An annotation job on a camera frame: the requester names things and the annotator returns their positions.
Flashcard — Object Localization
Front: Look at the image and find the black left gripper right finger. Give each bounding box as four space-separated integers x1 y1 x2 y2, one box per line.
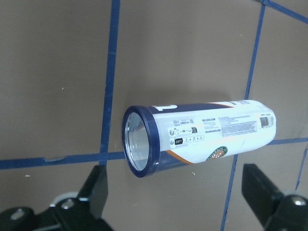
241 164 308 231

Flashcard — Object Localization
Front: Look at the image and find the white blue tennis ball can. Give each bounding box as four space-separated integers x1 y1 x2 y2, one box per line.
122 100 277 178

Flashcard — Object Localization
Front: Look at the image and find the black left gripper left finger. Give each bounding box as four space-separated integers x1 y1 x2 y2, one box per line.
50 165 108 231

